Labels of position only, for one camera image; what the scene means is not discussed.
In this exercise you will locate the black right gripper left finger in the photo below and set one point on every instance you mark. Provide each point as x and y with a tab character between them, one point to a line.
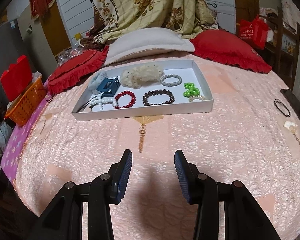
110	187

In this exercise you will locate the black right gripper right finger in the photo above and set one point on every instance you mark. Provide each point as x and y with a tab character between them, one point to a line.
195	186

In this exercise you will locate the blue hair claw clip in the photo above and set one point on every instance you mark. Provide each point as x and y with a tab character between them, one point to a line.
109	87

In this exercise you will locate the light blue fluffy scrunchie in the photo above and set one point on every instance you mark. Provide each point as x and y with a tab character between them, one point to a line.
96	80

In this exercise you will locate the cream lace scrunchie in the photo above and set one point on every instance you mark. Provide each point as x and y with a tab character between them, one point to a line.
136	77

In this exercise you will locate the white shallow tray box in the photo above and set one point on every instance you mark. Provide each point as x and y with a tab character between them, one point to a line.
193	95

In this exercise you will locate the purple floral bedsheet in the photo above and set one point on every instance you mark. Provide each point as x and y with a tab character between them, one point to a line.
17	140

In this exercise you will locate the orange plastic basket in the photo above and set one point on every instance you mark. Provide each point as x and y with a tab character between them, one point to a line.
25	104

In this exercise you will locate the red ruffled pillow left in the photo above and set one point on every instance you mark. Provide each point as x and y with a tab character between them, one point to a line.
75	70

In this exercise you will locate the red ruffled pillow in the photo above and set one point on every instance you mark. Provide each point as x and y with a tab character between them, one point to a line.
223	47
75	70

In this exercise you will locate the red box in basket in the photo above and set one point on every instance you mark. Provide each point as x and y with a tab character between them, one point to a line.
16	78

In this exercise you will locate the red ruffled pillow right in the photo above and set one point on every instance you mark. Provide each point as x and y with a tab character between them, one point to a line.
223	47

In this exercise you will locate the beige pillow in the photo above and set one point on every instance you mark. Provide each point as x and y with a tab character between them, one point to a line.
146	42

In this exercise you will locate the red shopping bag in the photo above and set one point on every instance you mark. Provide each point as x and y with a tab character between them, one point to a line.
253	32

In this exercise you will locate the wooden chair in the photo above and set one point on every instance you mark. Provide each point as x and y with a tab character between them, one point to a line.
282	52

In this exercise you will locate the grey refrigerator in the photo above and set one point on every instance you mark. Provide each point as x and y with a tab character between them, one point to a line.
12	46

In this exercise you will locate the floral beige quilt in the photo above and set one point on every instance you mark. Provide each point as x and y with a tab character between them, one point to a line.
115	18

